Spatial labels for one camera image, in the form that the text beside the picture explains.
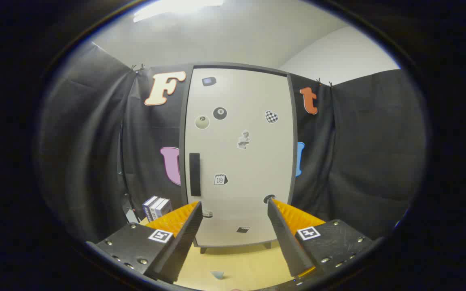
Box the black backdrop cloth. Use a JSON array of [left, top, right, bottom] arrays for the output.
[[35, 40, 426, 243]]

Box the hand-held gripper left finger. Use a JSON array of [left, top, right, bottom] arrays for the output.
[[85, 201, 203, 284]]

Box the dark blue book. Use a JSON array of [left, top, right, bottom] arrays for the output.
[[142, 196, 155, 222]]

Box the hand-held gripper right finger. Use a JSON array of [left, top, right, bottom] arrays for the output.
[[267, 198, 379, 280]]

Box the black door handle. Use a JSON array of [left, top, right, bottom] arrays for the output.
[[189, 153, 201, 197]]

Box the grey cover book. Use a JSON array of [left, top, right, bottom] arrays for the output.
[[156, 198, 173, 219]]

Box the grey cabinet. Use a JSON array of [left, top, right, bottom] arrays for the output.
[[178, 61, 298, 254]]

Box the white cabinet door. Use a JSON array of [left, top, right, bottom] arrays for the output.
[[184, 68, 294, 247]]

